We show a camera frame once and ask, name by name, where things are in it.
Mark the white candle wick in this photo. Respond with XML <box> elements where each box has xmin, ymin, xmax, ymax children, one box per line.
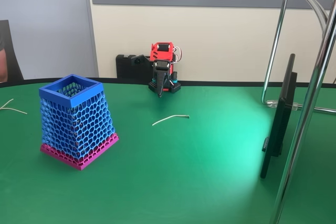
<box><xmin>3</xmin><ymin>107</ymin><xmax>28</xmax><ymax>115</ymax></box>
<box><xmin>152</xmin><ymin>114</ymin><xmax>190</xmax><ymax>126</ymax></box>
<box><xmin>0</xmin><ymin>98</ymin><xmax>14</xmax><ymax>110</ymax></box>

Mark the person's bare forearm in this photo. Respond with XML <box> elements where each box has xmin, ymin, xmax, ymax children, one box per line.
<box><xmin>0</xmin><ymin>49</ymin><xmax>8</xmax><ymax>83</ymax></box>

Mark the blue and pink mesh basket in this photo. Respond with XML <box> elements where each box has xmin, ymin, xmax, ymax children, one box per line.
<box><xmin>38</xmin><ymin>73</ymin><xmax>120</xmax><ymax>171</ymax></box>

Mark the black plastic case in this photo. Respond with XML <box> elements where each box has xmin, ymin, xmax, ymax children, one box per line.
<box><xmin>115</xmin><ymin>54</ymin><xmax>153</xmax><ymax>79</ymax></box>

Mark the green table cloth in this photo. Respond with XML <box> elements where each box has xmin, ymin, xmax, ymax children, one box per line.
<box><xmin>0</xmin><ymin>77</ymin><xmax>336</xmax><ymax>224</ymax></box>

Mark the pale blue partition panel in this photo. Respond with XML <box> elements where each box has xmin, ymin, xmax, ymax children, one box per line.
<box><xmin>0</xmin><ymin>0</ymin><xmax>99</xmax><ymax>81</ymax></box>

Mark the chrome tube stand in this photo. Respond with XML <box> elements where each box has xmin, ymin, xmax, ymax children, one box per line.
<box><xmin>261</xmin><ymin>0</ymin><xmax>336</xmax><ymax>224</ymax></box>

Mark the black chair back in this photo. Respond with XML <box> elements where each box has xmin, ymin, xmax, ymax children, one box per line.
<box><xmin>0</xmin><ymin>19</ymin><xmax>25</xmax><ymax>81</ymax></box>

